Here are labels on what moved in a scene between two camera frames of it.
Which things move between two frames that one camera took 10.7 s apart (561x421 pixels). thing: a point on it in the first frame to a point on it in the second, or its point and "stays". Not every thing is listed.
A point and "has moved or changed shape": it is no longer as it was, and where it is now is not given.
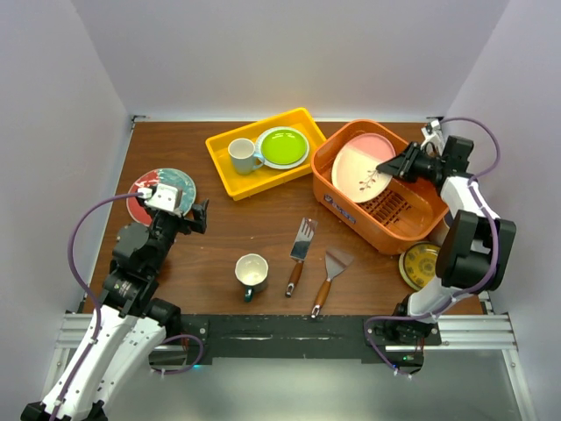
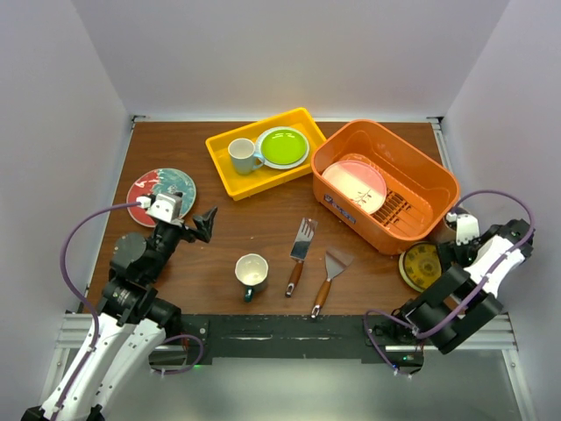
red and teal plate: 152,177 stays
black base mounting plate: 374,338 stays
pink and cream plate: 354,167 has moved or changed shape
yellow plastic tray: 237,185 stays
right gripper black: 401,166 to 450,252
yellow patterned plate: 418,263 stays
